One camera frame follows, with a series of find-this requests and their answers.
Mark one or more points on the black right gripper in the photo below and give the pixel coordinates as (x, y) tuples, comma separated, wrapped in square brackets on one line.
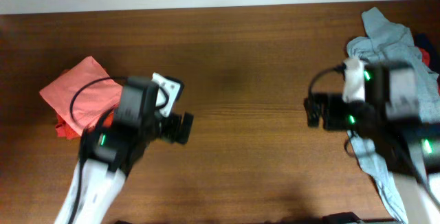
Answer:
[(333, 103)]

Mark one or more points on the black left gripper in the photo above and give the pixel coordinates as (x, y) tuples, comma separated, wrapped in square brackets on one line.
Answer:
[(172, 131)]

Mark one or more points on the salmon pink t-shirt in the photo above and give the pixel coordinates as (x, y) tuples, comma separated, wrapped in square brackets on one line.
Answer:
[(82, 93)]

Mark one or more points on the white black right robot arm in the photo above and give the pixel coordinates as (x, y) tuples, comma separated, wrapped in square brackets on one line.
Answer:
[(377, 105)]

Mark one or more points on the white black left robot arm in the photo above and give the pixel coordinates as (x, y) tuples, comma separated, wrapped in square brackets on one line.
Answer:
[(108, 151)]

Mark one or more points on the light blue t-shirt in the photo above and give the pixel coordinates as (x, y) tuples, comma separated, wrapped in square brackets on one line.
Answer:
[(387, 42)]

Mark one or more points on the dark red garment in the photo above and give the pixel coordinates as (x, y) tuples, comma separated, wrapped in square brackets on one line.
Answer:
[(430, 55)]

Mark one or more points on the red folded printed t-shirt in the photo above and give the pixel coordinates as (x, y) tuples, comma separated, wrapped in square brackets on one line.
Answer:
[(68, 128)]

